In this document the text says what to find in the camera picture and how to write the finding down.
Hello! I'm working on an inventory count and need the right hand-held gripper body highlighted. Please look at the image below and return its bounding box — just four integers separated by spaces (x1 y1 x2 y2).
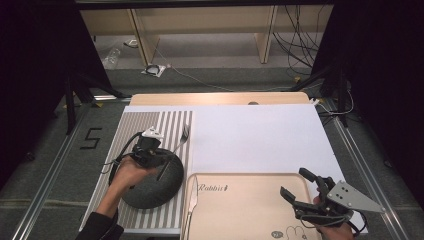
291 176 387 226

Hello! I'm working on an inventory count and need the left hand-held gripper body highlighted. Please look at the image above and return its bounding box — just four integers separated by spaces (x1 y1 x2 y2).
130 126 168 168

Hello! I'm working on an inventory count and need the silver knife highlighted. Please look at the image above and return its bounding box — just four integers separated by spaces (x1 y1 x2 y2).
181 175 200 240

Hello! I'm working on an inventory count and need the light wooden tray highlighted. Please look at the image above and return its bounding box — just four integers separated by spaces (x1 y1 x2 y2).
179 172 323 240

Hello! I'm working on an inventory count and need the person's left hand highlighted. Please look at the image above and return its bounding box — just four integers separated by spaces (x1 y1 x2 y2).
110 154 158 192

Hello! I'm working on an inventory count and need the person's right hand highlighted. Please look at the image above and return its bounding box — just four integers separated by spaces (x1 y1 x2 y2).
311 195 355 240

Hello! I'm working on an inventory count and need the black round plate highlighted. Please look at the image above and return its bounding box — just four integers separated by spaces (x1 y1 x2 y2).
120 148 185 210

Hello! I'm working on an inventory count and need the grey striped placemat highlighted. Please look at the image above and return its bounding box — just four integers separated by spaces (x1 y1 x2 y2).
79 110 194 232

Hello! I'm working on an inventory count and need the white board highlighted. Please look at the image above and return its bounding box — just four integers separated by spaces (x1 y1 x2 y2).
79 103 369 236

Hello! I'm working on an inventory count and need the light wooden table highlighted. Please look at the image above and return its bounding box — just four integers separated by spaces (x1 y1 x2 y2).
128 91 312 107

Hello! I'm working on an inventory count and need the floor socket box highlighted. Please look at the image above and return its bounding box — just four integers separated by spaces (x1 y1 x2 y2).
141 63 167 79

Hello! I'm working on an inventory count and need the black tripod stand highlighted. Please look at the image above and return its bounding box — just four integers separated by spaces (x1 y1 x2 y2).
289 61 352 128
64 70 132 136

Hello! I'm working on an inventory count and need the clear plastic bottle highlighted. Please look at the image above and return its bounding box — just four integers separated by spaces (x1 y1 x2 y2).
101 47 122 70

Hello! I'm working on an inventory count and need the black curtain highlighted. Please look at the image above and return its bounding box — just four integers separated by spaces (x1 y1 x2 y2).
310 0 424 203
0 0 114 189

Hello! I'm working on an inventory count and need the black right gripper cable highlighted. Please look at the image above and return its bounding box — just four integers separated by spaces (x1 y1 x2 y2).
294 205 369 238

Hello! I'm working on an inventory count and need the aluminium floor rail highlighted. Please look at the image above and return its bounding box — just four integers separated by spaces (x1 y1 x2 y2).
12 99 93 240
319 97 412 240

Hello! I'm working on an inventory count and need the white cable with plug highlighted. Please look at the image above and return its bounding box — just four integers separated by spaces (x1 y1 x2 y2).
309 89 355 117

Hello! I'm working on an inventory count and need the bundle of black cables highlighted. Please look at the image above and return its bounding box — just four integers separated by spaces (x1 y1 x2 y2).
272 4 329 77

